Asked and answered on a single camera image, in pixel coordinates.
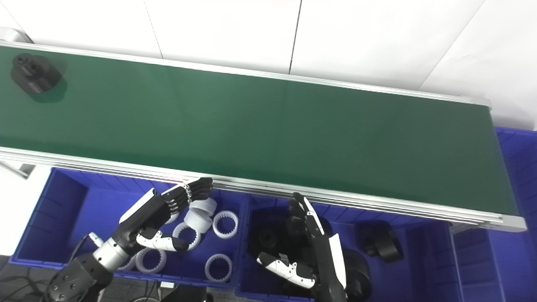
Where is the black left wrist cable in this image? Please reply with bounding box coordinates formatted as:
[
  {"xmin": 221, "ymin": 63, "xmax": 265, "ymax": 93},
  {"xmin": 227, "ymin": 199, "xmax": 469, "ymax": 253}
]
[{"xmin": 68, "ymin": 232, "xmax": 104, "ymax": 263}]

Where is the grey conveyor end housing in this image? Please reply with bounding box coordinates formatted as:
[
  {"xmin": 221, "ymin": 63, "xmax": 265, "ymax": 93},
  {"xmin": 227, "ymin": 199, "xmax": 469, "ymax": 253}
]
[{"xmin": 0, "ymin": 26, "xmax": 33, "ymax": 44}]

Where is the white cylinder part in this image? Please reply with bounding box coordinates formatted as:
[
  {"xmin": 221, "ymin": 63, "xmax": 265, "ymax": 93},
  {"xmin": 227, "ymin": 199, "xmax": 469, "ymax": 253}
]
[
  {"xmin": 184, "ymin": 208, "xmax": 214, "ymax": 234},
  {"xmin": 189, "ymin": 198, "xmax": 218, "ymax": 217}
]

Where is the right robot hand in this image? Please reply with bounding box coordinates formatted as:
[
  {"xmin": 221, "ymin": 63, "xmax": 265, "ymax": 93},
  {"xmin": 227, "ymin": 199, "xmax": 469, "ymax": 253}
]
[{"xmin": 256, "ymin": 192, "xmax": 348, "ymax": 302}]

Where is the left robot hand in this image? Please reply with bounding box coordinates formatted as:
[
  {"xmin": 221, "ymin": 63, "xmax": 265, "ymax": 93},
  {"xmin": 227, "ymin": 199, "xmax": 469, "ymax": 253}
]
[{"xmin": 117, "ymin": 177, "xmax": 214, "ymax": 253}]

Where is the black round flanged part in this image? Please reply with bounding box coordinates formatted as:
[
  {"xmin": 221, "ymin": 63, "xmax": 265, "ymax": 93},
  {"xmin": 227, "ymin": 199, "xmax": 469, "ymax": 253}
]
[
  {"xmin": 342, "ymin": 249, "xmax": 373, "ymax": 301},
  {"xmin": 249, "ymin": 217, "xmax": 295, "ymax": 261},
  {"xmin": 10, "ymin": 53, "xmax": 63, "ymax": 94},
  {"xmin": 357, "ymin": 222, "xmax": 404, "ymax": 264}
]

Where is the blue bin with black parts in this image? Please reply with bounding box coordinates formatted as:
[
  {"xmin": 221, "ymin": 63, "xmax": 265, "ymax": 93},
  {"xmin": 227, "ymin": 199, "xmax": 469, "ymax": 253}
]
[{"xmin": 235, "ymin": 194, "xmax": 459, "ymax": 302}]

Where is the green conveyor belt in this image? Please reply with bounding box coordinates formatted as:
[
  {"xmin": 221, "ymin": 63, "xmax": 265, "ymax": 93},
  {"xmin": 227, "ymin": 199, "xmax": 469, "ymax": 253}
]
[
  {"xmin": 0, "ymin": 40, "xmax": 527, "ymax": 232},
  {"xmin": 0, "ymin": 45, "xmax": 519, "ymax": 217}
]

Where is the black floor cable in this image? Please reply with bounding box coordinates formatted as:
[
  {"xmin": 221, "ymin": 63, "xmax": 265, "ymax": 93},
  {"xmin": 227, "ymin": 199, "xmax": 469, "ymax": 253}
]
[{"xmin": 0, "ymin": 268, "xmax": 57, "ymax": 302}]

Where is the empty blue bin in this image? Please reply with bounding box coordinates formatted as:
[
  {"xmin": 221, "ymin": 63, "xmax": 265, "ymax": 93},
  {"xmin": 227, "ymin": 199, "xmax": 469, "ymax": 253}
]
[{"xmin": 451, "ymin": 126, "xmax": 537, "ymax": 302}]

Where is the aluminium conveyor leg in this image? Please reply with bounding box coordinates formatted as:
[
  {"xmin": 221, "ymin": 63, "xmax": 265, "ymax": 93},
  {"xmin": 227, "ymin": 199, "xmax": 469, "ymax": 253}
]
[{"xmin": 0, "ymin": 161, "xmax": 36, "ymax": 180}]

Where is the blue bin with white parts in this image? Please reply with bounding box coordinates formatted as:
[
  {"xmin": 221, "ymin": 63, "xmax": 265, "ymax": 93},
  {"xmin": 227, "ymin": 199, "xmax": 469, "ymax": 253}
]
[{"xmin": 9, "ymin": 168, "xmax": 249, "ymax": 290}]

